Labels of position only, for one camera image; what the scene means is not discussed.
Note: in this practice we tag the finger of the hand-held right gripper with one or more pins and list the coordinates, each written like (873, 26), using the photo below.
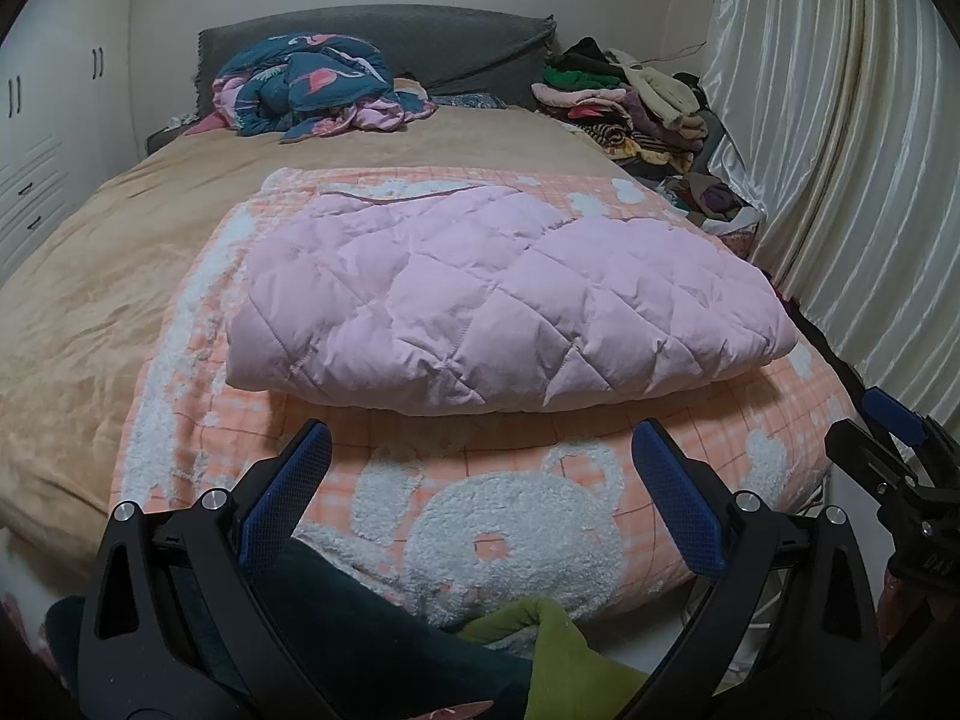
(896, 416)
(862, 450)

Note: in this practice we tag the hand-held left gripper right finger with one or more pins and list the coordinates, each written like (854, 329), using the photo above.
(675, 495)

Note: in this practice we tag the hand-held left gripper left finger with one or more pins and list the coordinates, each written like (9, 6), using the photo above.
(289, 487)

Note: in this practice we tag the pink quilted jacket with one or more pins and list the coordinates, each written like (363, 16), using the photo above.
(487, 300)

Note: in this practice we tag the bag of clothes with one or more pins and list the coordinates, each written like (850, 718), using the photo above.
(712, 202)

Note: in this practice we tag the pile of folded clothes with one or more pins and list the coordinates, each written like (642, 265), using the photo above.
(637, 105)

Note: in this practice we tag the orange checked bear blanket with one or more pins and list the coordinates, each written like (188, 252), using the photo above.
(525, 517)

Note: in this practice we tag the person's dark trouser leg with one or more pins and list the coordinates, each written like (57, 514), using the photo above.
(375, 645)

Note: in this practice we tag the green garment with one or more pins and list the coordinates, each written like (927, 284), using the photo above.
(570, 660)

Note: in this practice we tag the bed with beige sheet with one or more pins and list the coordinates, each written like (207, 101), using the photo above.
(90, 300)

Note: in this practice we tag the white satin curtain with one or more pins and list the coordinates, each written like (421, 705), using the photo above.
(825, 150)

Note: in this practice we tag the blue flamingo print quilt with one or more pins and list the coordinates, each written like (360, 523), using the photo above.
(315, 82)

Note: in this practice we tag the blue patterned pillow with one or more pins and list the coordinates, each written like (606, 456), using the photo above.
(469, 100)

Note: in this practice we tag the white wardrobe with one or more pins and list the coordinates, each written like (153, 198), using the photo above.
(45, 135)

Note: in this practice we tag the grey headboard cushion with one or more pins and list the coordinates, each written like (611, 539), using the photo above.
(450, 37)

